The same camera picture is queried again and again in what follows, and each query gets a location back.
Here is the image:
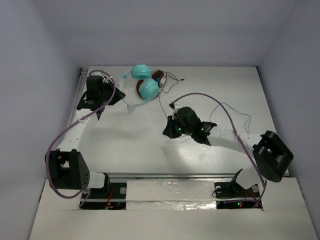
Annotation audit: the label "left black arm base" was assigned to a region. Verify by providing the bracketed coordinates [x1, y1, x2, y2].
[79, 173, 127, 210]

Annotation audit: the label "purple cable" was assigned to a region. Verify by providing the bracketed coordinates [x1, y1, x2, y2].
[174, 92, 268, 209]
[44, 70, 117, 208]

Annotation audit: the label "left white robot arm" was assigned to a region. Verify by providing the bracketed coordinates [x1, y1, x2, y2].
[45, 71, 125, 199]

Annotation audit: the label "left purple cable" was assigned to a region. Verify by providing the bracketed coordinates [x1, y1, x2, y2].
[44, 70, 117, 208]

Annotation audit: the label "teal headphones with cable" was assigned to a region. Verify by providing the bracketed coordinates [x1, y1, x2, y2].
[119, 64, 252, 135]

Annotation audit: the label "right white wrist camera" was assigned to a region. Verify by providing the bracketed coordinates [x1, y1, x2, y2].
[169, 101, 184, 114]

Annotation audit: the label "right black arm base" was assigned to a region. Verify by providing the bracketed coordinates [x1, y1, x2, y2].
[211, 169, 263, 210]

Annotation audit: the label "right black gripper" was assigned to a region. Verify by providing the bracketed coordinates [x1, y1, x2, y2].
[163, 114, 194, 139]

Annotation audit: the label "brown headphones with cable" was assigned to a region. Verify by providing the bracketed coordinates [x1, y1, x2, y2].
[135, 69, 186, 101]

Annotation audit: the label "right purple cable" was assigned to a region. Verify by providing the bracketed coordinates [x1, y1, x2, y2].
[174, 92, 268, 209]

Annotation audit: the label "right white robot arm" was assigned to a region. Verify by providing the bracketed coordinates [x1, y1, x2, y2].
[162, 107, 294, 200]

